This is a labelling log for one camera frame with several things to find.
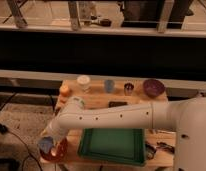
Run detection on red bowl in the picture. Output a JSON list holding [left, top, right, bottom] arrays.
[[39, 138, 68, 162]]

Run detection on blue eraser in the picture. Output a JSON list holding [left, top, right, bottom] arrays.
[[38, 137, 54, 153]]

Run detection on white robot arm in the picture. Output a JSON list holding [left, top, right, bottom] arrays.
[[43, 97, 206, 171]]

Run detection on purple bowl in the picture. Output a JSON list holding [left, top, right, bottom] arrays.
[[143, 79, 165, 98]]

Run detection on blue cup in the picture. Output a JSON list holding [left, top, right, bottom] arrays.
[[104, 79, 115, 93]]

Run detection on small black block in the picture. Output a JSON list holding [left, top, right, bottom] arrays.
[[108, 101, 127, 108]]

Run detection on metal cup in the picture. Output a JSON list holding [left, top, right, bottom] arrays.
[[124, 82, 134, 96]]

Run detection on orange toy fruit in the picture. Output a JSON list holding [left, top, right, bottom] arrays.
[[59, 85, 70, 97]]

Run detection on orange carrot toy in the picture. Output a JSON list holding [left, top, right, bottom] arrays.
[[59, 97, 68, 103]]

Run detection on green plastic tray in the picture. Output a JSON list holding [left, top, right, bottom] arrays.
[[78, 129, 146, 166]]

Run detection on black scissors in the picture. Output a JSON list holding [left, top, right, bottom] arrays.
[[145, 141, 175, 160]]

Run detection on black floor cable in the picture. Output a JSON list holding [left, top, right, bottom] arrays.
[[0, 122, 44, 171]]

